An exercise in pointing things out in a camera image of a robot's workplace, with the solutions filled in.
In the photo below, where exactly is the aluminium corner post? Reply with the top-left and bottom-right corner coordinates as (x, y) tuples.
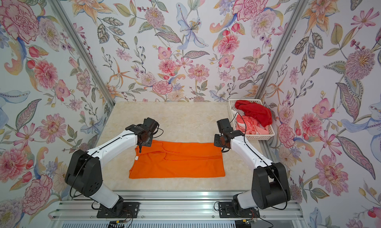
(47, 0), (116, 108)
(256, 0), (309, 99)

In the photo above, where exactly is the white garment in basket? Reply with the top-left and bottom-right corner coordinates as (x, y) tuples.
(231, 108), (245, 117)

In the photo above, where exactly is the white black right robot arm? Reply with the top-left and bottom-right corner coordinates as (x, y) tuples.
(214, 129), (291, 215)

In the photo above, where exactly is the right rear aluminium corner post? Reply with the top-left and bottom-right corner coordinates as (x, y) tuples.
(256, 0), (309, 99)

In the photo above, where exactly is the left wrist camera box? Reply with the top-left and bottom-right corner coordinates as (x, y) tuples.
(143, 118), (159, 133)

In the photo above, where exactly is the red t-shirt in basket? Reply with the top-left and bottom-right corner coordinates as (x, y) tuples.
(234, 100), (272, 127)

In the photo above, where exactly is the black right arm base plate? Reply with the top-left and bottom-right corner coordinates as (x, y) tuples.
(213, 200), (260, 219)

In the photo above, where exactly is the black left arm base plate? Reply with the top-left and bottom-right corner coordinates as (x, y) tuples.
(96, 199), (140, 219)

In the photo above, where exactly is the front aluminium rail frame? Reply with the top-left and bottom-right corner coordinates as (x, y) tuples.
(48, 187), (309, 228)

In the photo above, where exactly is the pink t-shirt in basket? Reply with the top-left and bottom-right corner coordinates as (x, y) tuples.
(236, 115), (269, 135)

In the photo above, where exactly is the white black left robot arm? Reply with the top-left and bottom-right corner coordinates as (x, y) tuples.
(64, 118), (159, 216)

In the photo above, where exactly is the orange t-shirt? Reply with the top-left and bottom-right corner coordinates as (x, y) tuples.
(129, 140), (225, 179)

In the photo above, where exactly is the left rear aluminium corner post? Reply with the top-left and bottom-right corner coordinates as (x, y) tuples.
(47, 0), (116, 108)

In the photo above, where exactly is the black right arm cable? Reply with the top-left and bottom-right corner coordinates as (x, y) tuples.
(229, 111), (289, 211)

